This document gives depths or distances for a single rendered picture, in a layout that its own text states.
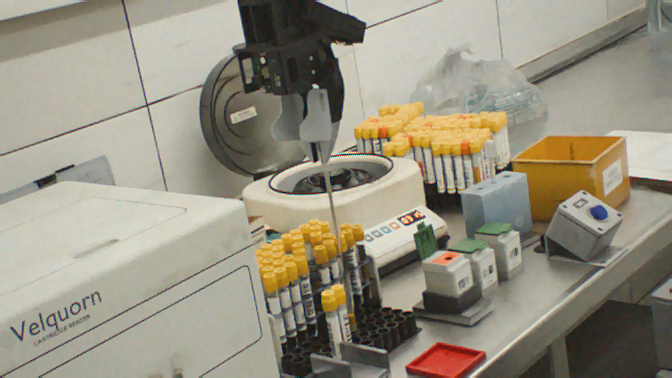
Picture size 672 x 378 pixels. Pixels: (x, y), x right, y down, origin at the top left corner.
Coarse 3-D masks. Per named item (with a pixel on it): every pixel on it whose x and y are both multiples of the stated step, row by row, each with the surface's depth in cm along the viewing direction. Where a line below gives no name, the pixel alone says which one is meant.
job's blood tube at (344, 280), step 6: (342, 276) 126; (348, 276) 126; (342, 282) 126; (348, 282) 126; (348, 288) 127; (348, 294) 127; (348, 300) 127; (348, 306) 127; (354, 306) 128; (348, 312) 127; (354, 312) 128; (348, 318) 128; (354, 318) 128; (354, 324) 128; (354, 330) 128
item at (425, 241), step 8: (424, 224) 134; (416, 232) 133; (424, 232) 134; (432, 232) 135; (416, 240) 133; (424, 240) 134; (432, 240) 135; (416, 248) 133; (424, 248) 134; (432, 248) 135; (424, 256) 134
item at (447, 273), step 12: (444, 252) 135; (432, 264) 132; (444, 264) 131; (456, 264) 132; (468, 264) 133; (432, 276) 133; (444, 276) 132; (456, 276) 131; (468, 276) 133; (432, 288) 134; (444, 288) 132; (456, 288) 131
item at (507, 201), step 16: (496, 176) 154; (512, 176) 153; (464, 192) 150; (480, 192) 148; (496, 192) 149; (512, 192) 152; (464, 208) 151; (480, 208) 148; (496, 208) 150; (512, 208) 152; (528, 208) 154; (480, 224) 149; (528, 224) 155; (528, 240) 153
